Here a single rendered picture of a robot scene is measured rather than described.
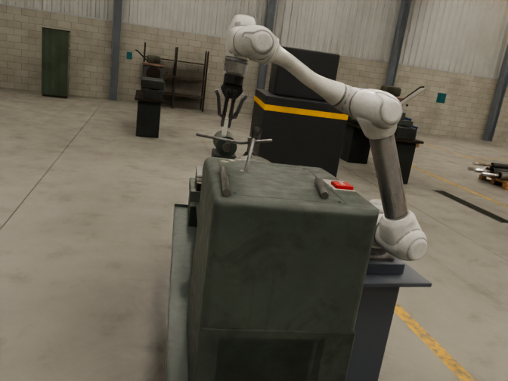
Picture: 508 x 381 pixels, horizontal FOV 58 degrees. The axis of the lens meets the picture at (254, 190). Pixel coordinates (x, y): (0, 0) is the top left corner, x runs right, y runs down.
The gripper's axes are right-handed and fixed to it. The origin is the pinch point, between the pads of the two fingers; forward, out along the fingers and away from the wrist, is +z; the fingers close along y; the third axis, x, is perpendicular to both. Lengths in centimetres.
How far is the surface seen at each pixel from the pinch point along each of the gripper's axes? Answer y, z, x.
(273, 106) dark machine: -117, 18, -458
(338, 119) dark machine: -213, 18, -451
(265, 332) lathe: -15, 50, 61
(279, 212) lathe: -11, 13, 61
